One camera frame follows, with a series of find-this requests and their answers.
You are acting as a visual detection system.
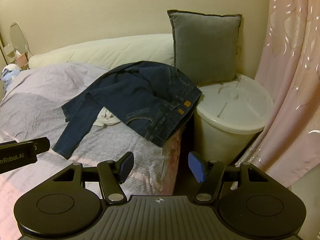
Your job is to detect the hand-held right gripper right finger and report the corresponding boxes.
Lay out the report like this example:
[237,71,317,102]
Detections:
[188,151,269,204]

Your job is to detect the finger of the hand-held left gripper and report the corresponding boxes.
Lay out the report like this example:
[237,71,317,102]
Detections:
[32,137,50,153]

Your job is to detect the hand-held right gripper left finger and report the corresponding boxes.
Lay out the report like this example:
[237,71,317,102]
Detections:
[53,152,135,204]

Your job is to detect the dark blue denim jeans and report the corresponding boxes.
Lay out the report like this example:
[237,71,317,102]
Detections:
[52,60,202,160]

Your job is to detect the pink floral bed sheet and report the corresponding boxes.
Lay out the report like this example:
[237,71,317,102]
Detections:
[160,127,187,195]

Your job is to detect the white round lidded bin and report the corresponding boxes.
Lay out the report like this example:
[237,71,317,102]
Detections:
[192,74,275,164]

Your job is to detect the white crumpled garment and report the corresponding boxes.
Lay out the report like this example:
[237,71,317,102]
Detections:
[94,107,123,128]

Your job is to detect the bed with pink cover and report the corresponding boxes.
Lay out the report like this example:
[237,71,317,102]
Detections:
[0,62,187,233]

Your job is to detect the blue and white cloth pile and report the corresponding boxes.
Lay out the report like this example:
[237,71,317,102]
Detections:
[1,64,20,90]

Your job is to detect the pink tissue box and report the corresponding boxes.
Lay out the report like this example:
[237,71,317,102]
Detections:
[15,54,28,67]

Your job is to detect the small clear glass stand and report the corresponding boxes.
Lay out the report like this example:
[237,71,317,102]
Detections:
[4,44,13,62]

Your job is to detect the oval mirror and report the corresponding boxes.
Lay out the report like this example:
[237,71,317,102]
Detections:
[9,22,27,54]

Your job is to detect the long white pillow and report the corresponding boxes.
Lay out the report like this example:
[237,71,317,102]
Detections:
[29,34,175,70]

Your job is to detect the grey square cushion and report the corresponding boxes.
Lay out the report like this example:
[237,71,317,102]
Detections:
[167,9,243,85]

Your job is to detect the pink patterned curtain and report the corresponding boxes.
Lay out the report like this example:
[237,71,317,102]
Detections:
[235,0,320,188]

